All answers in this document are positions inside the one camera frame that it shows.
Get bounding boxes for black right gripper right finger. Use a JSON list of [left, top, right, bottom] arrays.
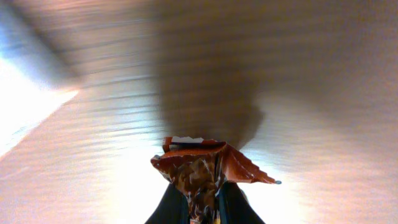
[[218, 182, 265, 224]]

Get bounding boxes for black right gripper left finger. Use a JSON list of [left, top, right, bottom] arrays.
[[145, 184, 190, 224]]

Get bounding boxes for red chocolate bar wrapper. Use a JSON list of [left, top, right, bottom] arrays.
[[150, 136, 278, 223]]

